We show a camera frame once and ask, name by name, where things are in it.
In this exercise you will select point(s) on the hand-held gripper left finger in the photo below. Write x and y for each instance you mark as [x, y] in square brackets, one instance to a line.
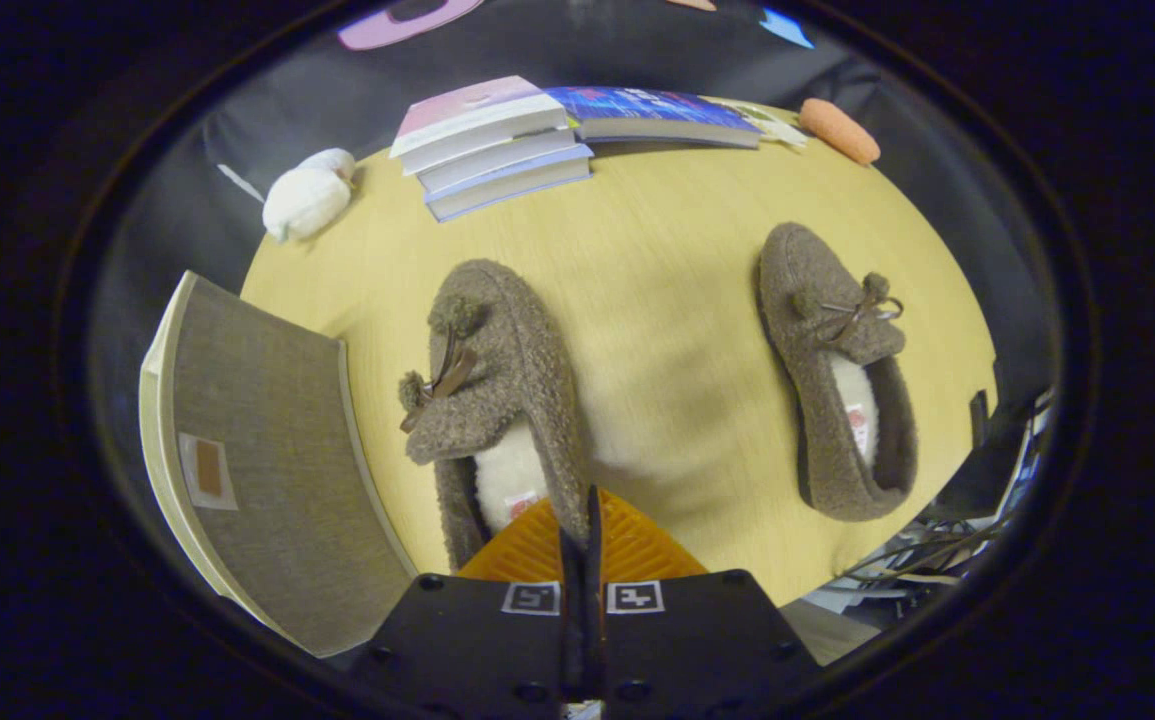
[497, 640]

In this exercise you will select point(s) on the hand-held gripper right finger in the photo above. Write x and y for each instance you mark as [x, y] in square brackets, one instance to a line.
[697, 640]

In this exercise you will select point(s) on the brown fuzzy shoe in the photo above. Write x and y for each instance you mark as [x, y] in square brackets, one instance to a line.
[827, 350]
[517, 390]

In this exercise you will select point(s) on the grey fabric storage box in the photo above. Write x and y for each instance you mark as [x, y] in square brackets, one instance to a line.
[257, 470]

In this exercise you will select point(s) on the light blue cover book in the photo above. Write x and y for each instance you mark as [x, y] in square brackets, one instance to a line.
[517, 180]

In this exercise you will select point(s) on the white plush toy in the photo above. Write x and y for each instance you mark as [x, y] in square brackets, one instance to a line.
[305, 198]

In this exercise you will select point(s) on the white book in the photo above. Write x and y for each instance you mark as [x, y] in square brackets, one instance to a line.
[507, 158]

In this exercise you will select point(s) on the pink cover book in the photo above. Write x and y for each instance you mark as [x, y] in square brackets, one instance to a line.
[477, 112]

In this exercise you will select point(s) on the orange sponge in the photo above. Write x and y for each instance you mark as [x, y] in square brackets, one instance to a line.
[839, 130]

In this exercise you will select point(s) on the dark blue cover book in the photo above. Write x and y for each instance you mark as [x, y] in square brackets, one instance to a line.
[657, 112]

